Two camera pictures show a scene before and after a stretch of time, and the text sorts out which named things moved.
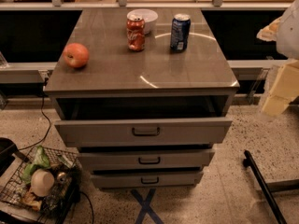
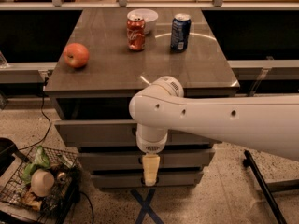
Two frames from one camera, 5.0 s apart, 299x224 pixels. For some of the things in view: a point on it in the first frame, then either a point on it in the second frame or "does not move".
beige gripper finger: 275,105 to 150,162
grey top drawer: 136,132 does not move
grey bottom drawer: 147,179 does not move
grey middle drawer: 146,160 does not move
